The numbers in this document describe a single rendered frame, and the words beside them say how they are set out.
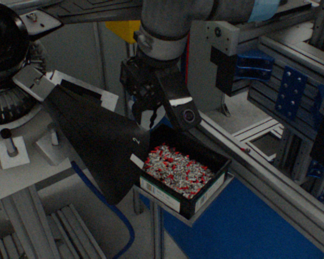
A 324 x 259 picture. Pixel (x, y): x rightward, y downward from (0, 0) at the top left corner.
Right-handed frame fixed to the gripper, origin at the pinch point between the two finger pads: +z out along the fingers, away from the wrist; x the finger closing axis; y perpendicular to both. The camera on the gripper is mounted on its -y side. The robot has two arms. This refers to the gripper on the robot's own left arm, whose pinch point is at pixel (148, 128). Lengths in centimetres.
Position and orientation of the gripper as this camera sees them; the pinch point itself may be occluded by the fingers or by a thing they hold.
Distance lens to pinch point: 70.2
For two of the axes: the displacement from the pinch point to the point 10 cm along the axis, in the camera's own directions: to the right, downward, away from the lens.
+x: -8.1, 3.6, -4.6
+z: -1.8, 5.9, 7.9
